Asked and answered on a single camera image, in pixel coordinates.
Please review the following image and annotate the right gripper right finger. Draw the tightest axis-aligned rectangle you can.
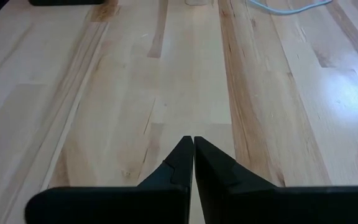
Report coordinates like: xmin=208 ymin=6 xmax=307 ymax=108
xmin=194 ymin=136 xmax=358 ymax=224

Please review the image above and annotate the black power bank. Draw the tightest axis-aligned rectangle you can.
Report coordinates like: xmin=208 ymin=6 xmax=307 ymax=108
xmin=28 ymin=0 xmax=106 ymax=6

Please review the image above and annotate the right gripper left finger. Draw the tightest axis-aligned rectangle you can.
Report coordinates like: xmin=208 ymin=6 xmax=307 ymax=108
xmin=25 ymin=136 xmax=195 ymax=224

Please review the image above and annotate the white braided USB cable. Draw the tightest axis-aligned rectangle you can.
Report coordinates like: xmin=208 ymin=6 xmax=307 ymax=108
xmin=247 ymin=0 xmax=334 ymax=16

